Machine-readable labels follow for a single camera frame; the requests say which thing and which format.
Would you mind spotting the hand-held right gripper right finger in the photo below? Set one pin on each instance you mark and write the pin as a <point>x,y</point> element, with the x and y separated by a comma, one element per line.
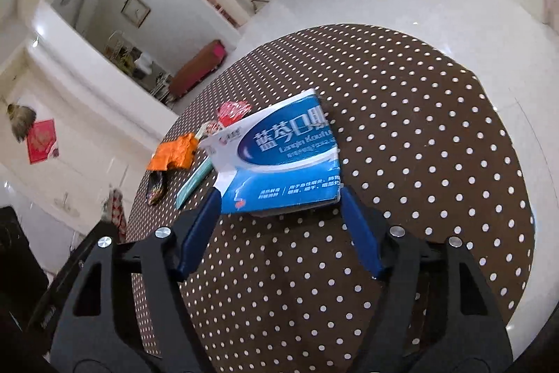
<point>362,233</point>

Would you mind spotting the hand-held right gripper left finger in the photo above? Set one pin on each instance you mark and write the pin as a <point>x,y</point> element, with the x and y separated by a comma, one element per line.
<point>196,233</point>

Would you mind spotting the blue medicine box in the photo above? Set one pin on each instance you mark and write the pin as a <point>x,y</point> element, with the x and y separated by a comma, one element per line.
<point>279,154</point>

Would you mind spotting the teal white card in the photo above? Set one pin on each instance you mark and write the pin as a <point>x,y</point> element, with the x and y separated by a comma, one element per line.
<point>192,183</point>

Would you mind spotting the dark patterned wrapper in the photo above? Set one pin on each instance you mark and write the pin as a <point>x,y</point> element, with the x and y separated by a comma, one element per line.
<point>157,187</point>

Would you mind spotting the orange foil wrapper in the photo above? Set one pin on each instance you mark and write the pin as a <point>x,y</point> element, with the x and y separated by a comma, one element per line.
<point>172,152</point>

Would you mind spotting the brown polka dot tablecloth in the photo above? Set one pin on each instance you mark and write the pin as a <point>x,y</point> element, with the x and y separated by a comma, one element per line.
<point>393,128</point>

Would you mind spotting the white panel door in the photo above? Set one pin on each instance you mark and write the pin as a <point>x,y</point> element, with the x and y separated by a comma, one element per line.
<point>87,180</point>

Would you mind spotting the red plastic wrapper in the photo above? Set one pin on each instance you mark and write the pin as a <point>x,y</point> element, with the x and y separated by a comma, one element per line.
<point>233,113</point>

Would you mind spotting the red upholstered bench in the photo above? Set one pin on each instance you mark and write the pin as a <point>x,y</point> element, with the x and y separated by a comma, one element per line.
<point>196,65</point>

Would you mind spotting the red paper door decoration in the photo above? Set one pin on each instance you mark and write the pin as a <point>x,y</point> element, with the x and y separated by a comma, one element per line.
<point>43,140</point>

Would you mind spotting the dark object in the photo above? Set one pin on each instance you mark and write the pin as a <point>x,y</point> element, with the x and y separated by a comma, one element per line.
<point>19,263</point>

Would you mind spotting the white shelf rack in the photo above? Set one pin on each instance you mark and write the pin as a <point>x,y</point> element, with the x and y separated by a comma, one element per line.
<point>131,65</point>

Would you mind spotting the hanging straw tassel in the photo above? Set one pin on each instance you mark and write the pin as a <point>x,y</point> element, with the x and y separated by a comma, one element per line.
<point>22,121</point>

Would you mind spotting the small framed picture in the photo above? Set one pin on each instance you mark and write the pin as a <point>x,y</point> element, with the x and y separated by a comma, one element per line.
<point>135,9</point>

